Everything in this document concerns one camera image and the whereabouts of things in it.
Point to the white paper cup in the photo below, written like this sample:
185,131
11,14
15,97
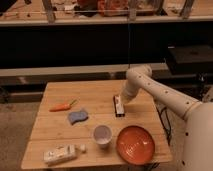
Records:
102,135

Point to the black box on right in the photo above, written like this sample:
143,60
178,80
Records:
190,59

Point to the black and white eraser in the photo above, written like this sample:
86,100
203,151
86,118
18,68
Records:
119,108

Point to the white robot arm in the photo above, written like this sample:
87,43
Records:
198,115

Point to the orange ribbed plate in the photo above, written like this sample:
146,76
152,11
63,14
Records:
135,145

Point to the orange toy carrot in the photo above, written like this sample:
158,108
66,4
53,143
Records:
63,107

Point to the white plastic bottle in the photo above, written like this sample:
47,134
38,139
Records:
62,154

